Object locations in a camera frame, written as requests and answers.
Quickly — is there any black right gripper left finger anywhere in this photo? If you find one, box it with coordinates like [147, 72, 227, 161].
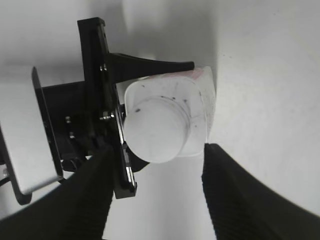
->
[0, 146, 114, 240]

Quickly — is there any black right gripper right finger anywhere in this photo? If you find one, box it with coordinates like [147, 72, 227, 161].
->
[201, 143, 320, 240]

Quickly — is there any white pink yogurt bottle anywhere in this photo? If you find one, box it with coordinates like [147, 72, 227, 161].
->
[124, 66, 216, 158]

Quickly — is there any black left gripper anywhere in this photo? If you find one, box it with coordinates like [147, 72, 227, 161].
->
[42, 17, 195, 199]

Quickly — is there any white ribbed bottle cap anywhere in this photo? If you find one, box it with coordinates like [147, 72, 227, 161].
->
[123, 96, 190, 164]

